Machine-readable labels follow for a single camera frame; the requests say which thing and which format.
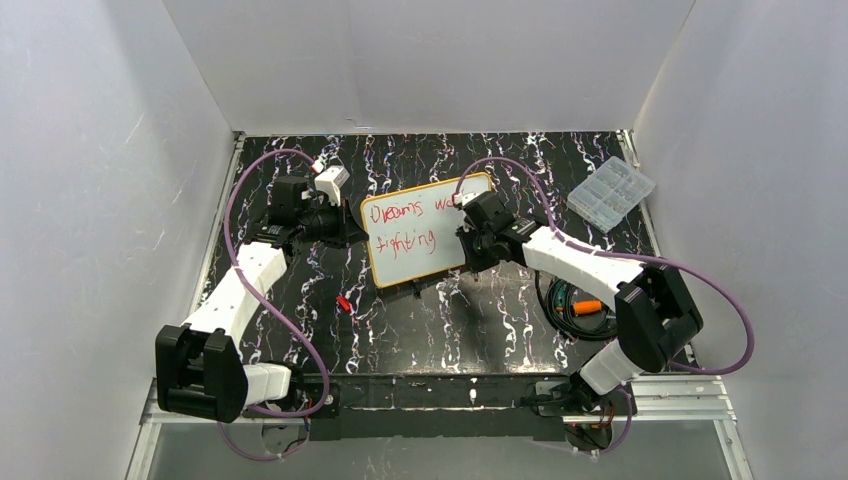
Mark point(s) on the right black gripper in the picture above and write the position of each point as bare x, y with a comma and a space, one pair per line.
472, 253

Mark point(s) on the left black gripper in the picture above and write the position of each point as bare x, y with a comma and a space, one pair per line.
338, 222

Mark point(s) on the yellow framed whiteboard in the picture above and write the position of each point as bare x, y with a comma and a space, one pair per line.
412, 232

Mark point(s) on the red marker cap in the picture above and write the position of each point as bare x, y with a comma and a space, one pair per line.
344, 304

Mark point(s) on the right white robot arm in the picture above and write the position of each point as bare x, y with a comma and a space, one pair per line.
655, 313

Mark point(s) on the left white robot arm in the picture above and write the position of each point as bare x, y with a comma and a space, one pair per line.
198, 365

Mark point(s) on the orange green sensor plug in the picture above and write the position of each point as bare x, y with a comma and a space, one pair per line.
568, 299

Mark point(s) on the clear plastic compartment box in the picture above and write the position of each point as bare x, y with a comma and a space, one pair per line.
607, 195

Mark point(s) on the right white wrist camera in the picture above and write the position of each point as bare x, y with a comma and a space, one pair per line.
460, 202

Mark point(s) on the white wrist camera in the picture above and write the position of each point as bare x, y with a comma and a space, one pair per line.
460, 202
328, 183

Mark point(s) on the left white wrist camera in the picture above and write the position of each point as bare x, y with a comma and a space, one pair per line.
328, 183

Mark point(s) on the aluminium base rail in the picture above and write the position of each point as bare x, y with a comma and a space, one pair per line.
473, 426

